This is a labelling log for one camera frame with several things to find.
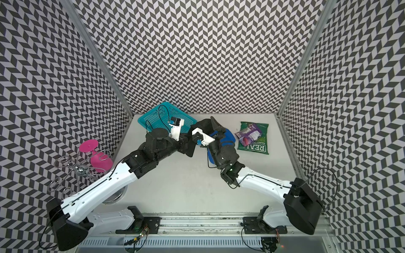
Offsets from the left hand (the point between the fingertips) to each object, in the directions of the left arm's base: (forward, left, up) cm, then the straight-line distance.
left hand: (191, 137), depth 70 cm
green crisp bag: (+12, -39, -25) cm, 48 cm away
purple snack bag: (+19, -33, -23) cm, 44 cm away
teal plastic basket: (+19, +20, -7) cm, 29 cm away
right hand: (+4, -7, +5) cm, 10 cm away
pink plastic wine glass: (-6, +45, -11) cm, 46 cm away
